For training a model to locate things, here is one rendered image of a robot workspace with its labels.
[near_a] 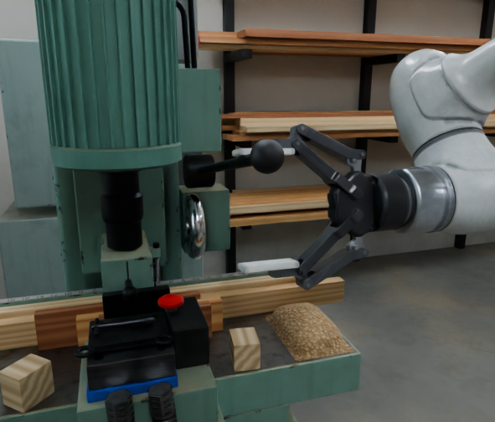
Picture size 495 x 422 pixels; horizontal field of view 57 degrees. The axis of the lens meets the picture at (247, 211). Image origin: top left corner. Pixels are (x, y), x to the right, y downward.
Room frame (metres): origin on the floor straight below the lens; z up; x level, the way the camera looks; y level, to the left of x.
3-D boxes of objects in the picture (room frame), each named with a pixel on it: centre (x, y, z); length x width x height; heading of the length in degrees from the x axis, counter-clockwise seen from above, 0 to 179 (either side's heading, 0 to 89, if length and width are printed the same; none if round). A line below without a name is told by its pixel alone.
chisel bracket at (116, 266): (0.66, 0.18, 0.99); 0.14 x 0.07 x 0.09; 17
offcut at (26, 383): (0.47, 0.26, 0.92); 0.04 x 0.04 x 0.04; 63
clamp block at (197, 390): (0.45, 0.12, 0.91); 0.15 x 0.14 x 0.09; 107
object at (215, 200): (0.86, 0.08, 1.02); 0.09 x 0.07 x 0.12; 107
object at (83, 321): (0.61, 0.14, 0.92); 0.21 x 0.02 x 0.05; 107
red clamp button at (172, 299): (0.49, 0.09, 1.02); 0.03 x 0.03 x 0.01
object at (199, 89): (0.89, 0.10, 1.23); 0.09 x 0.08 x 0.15; 17
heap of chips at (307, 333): (0.63, -0.09, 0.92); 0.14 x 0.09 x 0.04; 17
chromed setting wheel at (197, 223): (0.80, 0.10, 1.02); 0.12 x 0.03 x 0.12; 17
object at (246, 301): (0.66, 0.11, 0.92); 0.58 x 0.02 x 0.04; 107
